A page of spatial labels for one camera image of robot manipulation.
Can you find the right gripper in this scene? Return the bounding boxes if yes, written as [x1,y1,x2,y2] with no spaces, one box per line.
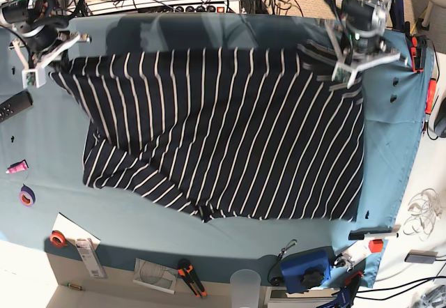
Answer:
[9,26,91,88]

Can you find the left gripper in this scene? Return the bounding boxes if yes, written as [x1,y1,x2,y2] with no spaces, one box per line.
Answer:
[325,22,408,87]

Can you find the navy white striped t-shirt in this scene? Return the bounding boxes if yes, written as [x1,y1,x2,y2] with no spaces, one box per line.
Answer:
[50,41,364,222]

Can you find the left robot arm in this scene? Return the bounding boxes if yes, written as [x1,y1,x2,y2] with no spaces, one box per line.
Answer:
[324,0,408,88]

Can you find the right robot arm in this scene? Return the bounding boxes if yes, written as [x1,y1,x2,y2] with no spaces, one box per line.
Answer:
[1,0,91,88]

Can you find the black remote control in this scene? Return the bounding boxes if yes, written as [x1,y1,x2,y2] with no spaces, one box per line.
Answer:
[0,90,33,123]

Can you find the orange black clamp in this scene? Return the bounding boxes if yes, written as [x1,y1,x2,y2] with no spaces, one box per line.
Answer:
[410,35,428,73]

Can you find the black computer mouse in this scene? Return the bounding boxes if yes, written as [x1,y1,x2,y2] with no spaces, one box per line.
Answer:
[433,98,446,138]

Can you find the pink tube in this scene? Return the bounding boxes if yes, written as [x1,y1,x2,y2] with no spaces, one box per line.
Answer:
[6,160,29,174]

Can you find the teal table cloth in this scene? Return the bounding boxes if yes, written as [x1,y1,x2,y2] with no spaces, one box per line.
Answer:
[1,13,430,282]

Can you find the purple tape roll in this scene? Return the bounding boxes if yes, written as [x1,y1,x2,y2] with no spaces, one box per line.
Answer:
[19,185,36,207]

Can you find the white zip ties bundle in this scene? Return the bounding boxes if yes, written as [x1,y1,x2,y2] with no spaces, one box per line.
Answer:
[402,188,445,241]

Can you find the white paper sheet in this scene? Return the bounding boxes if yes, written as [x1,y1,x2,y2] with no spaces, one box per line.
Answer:
[52,213,100,249]

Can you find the black marker pen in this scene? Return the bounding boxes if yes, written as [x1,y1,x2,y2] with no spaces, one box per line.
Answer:
[348,229,399,241]

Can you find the orange tape roll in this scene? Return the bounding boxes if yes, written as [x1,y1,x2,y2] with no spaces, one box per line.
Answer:
[49,230,67,248]

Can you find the small red block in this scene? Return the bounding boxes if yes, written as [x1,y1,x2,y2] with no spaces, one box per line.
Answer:
[369,239,384,254]

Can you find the grey adapter box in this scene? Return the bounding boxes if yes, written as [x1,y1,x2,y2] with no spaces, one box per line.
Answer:
[404,251,437,264]

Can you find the packaged item with barcode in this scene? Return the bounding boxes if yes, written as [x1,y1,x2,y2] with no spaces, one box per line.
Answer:
[75,238,107,279]

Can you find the blue clamp with black knob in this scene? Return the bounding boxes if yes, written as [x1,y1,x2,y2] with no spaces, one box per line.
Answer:
[279,249,332,294]

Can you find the frosted plastic cup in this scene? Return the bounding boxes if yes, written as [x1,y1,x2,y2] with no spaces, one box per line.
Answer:
[230,269,261,308]

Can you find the clear plastic bag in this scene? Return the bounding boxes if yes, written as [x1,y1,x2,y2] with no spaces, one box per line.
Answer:
[133,259,178,294]

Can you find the orange black cutter pliers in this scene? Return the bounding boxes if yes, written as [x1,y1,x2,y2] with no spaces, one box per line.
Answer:
[177,259,207,298]

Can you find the orange handled tool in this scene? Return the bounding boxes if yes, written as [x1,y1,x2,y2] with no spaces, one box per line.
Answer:
[425,78,437,115]

